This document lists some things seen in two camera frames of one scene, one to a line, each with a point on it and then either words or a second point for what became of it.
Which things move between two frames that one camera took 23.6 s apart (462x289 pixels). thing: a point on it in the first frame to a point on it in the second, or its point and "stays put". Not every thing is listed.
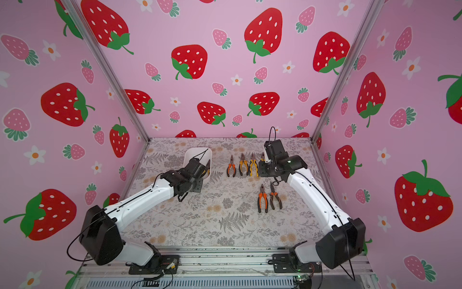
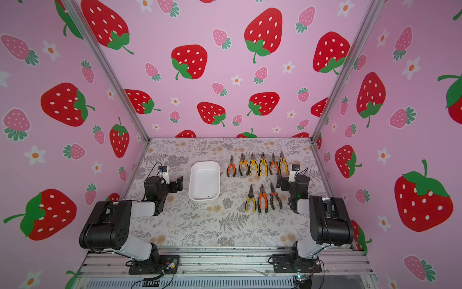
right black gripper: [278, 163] to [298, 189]
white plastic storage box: [203, 154] to [204, 182]
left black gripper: [200, 185] to [178, 185]
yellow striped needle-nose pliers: [253, 161] stays put
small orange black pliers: [231, 165] stays put
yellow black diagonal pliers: [241, 162] stays put
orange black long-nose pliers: [275, 194] stays put
